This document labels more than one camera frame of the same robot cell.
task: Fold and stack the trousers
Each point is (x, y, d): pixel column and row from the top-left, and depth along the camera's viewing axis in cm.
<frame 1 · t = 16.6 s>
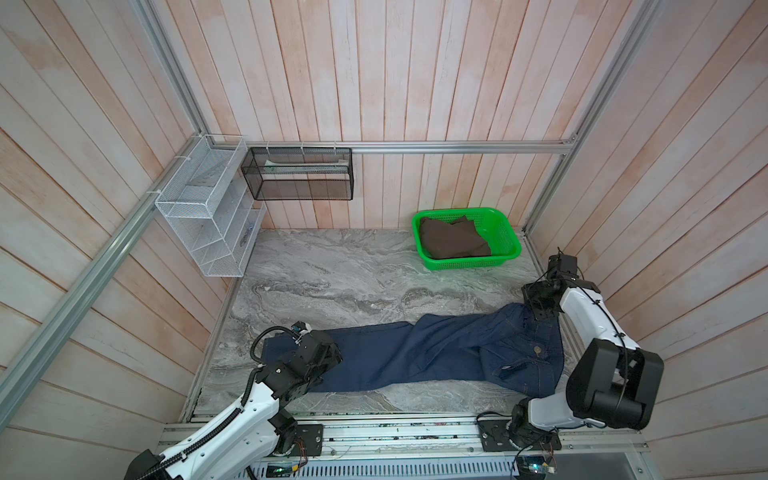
left hand: (332, 357, 82), fingers open
right hand: (524, 295, 89), fingers closed
dark blue denim jeans: (496, 348, 88), point 3 cm above the table
green perforated plastic basket: (503, 242, 112), point 5 cm above the table
folded dark brown trousers: (458, 239, 112), point 6 cm above the table

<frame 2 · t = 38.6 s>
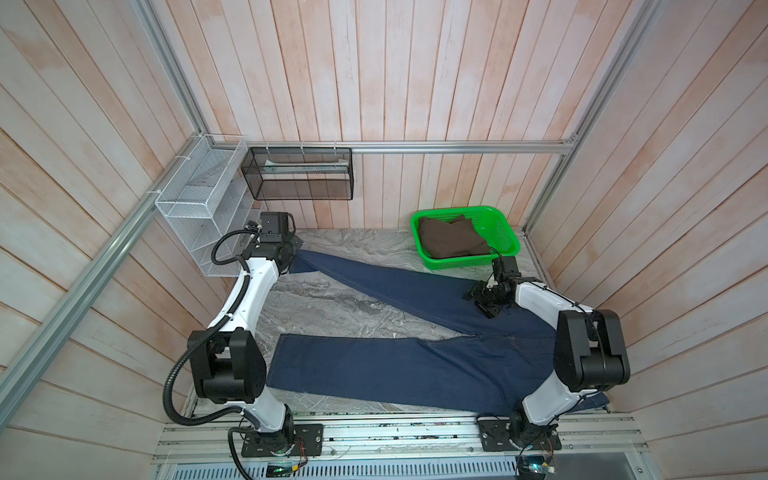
left hand: (294, 247, 87), fingers closed
right hand: (468, 298, 96), fingers open
dark blue denim jeans: (495, 365, 87), on the table
the other named things where they were.

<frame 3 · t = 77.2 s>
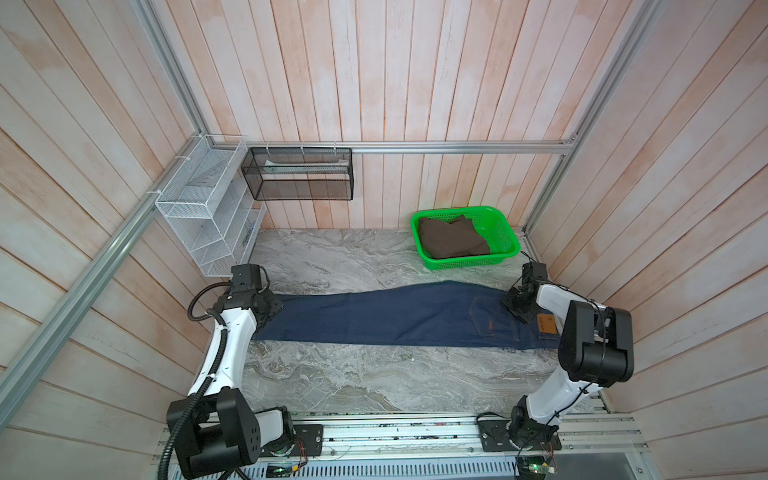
left hand: (272, 313, 83), fingers open
right hand: (510, 305, 98), fingers open
dark blue denim jeans: (470, 315, 97), on the table
the other named things where they were.

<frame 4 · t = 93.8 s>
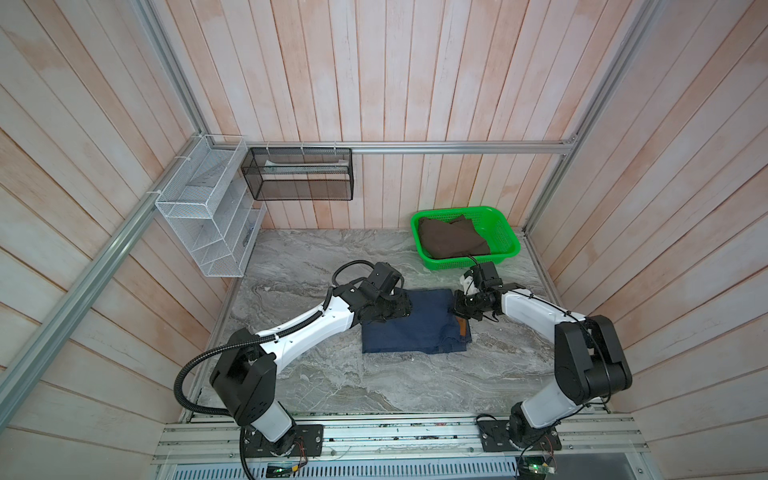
left hand: (405, 312, 81), fingers open
right hand: (448, 306, 93), fingers closed
